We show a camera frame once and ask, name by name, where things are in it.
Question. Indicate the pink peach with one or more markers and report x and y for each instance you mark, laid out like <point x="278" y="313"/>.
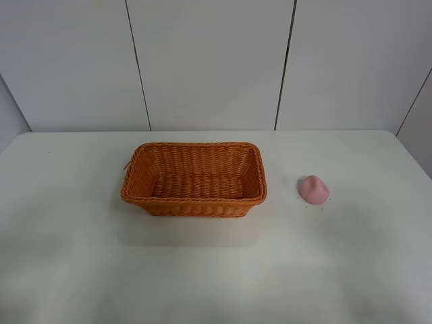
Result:
<point x="313" y="190"/>

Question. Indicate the orange wicker basket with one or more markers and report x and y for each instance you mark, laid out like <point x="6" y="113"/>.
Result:
<point x="192" y="179"/>

